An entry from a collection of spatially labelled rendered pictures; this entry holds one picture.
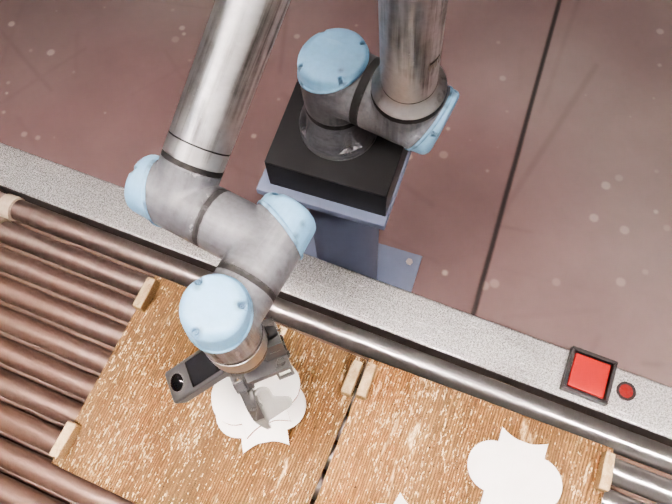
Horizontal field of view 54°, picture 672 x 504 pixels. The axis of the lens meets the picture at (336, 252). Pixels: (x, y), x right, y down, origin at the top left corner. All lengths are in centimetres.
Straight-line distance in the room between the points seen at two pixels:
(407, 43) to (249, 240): 33
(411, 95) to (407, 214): 131
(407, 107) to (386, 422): 50
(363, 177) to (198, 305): 61
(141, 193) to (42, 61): 214
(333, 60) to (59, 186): 62
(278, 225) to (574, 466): 64
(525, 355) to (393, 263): 106
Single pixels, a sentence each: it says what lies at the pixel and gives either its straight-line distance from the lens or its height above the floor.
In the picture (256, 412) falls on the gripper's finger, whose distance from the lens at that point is 92.
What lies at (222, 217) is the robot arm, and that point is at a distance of 74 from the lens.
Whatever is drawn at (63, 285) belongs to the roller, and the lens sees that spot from 129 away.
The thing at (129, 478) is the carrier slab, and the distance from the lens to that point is 115.
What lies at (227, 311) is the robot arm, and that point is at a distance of 68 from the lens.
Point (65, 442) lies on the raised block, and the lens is 117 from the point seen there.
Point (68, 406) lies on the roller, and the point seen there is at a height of 92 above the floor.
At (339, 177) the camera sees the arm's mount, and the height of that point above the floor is 96.
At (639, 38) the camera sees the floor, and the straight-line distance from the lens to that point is 286.
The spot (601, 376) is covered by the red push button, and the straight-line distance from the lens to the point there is 119.
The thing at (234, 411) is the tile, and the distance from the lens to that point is 109.
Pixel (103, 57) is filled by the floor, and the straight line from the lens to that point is 281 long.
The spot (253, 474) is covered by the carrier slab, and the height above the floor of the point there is 94.
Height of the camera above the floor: 202
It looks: 67 degrees down
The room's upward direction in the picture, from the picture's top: 6 degrees counter-clockwise
